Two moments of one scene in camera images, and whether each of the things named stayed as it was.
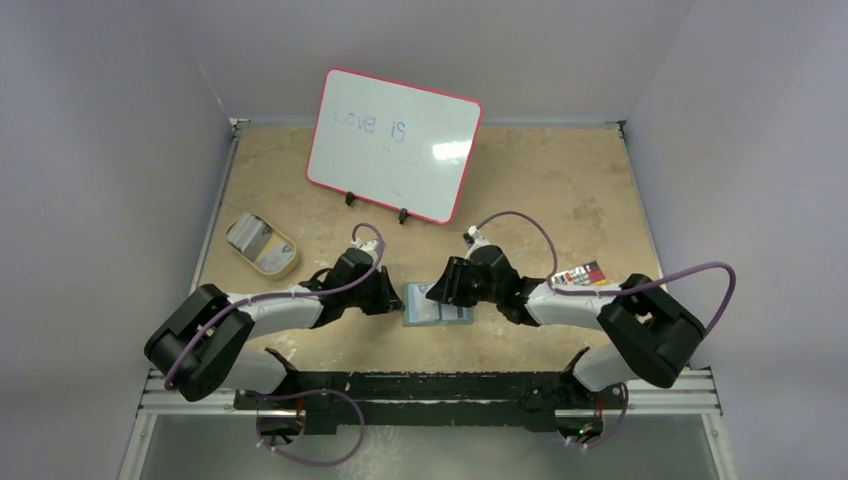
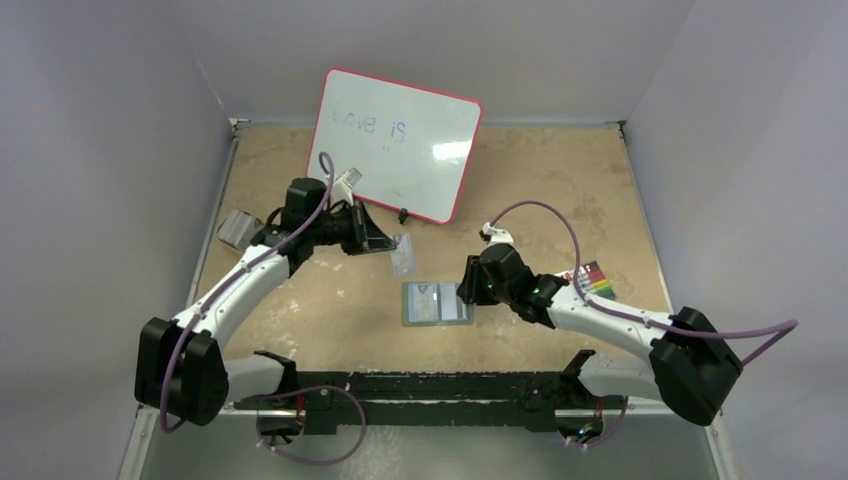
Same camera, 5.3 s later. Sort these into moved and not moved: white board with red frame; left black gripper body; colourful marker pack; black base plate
Moved: left black gripper body
Not moved: colourful marker pack; white board with red frame; black base plate
